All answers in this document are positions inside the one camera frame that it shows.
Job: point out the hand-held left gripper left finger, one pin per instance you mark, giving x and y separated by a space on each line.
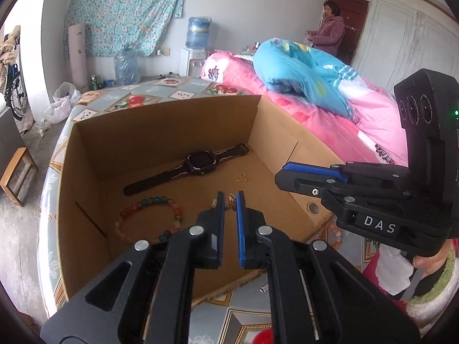
220 222

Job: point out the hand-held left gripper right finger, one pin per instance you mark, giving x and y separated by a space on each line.
239 229

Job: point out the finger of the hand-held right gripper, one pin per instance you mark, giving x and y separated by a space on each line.
312 169
297 184

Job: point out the gold butterfly charm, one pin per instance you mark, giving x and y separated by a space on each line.
230 203

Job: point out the brown cardboard box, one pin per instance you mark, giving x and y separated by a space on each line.
161 132

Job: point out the person's right hand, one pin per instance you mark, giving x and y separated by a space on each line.
430 261

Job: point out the pink floral quilt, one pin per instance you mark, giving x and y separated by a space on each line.
322 114

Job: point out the black wrist watch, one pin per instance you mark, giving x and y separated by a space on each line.
199 161

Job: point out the blue printed quilt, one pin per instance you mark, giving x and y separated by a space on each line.
297 68

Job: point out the white panelled wardrobe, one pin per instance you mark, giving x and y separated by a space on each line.
394 36

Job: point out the dark red door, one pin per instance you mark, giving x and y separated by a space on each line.
355 18

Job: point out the white water dispenser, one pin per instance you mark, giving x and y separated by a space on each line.
190 62

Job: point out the blue water jug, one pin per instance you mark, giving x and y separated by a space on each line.
198 32

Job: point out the empty clear water jug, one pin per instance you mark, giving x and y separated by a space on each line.
126 66

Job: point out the green drink can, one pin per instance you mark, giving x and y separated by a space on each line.
93 82

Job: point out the white plastic bags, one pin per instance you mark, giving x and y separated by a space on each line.
61 107

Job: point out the wooden stool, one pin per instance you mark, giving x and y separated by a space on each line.
16 163

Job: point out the pale rolled mat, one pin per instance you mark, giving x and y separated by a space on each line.
78 53

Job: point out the grey cabinet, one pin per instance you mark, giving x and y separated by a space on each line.
7 132

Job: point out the wheelchair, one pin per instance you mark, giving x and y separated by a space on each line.
16 96

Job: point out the pile of clothes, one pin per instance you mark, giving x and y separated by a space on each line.
9 50

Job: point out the wall socket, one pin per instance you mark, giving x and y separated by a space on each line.
165 52

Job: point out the floral wall cloth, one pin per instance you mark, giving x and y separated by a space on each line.
125 7

